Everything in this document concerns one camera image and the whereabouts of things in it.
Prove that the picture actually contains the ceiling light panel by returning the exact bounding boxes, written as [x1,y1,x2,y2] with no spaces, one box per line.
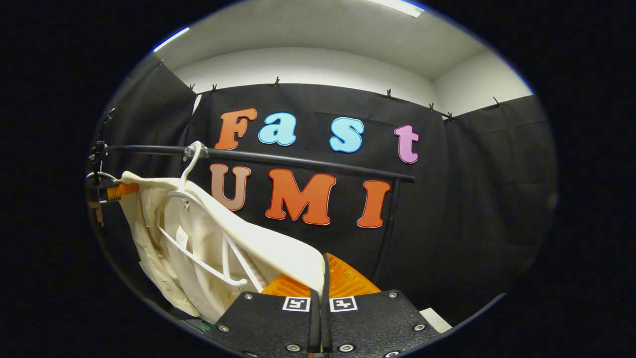
[368,0,425,18]

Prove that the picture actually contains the white shirt hanger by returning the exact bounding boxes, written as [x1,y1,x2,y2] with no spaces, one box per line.
[158,141,266,294]

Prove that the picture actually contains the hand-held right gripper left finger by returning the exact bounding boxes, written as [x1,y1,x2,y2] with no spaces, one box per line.
[205,272,321,358]

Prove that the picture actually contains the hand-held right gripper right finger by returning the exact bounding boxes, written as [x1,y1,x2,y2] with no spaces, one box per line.
[321,252,442,358]

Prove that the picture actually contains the black metal clamp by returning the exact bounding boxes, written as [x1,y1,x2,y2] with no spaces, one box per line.
[88,107,116,172]

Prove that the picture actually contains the cream collared shirt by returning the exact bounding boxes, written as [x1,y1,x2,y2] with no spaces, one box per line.
[119,171,326,324]

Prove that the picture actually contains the black clothes rail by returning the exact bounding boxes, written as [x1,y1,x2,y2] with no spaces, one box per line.
[105,144,416,284]

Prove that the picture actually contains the black backdrop cloth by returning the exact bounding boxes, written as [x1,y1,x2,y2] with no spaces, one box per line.
[92,60,557,324]

